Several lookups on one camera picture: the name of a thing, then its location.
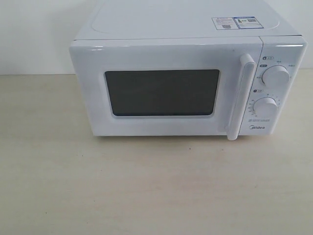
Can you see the white Midea microwave oven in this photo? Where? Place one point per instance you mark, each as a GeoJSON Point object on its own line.
{"type": "Point", "coordinates": [192, 19]}

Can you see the white lower timer knob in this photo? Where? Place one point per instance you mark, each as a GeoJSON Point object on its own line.
{"type": "Point", "coordinates": [265, 107]}

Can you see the white upper power knob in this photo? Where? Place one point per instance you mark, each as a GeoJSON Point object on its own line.
{"type": "Point", "coordinates": [275, 76]}

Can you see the printed paper instruction sheet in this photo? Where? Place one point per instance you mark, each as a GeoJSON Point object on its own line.
{"type": "Point", "coordinates": [234, 23]}

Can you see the white microwave door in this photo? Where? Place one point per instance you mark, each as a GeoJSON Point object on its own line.
{"type": "Point", "coordinates": [166, 87]}

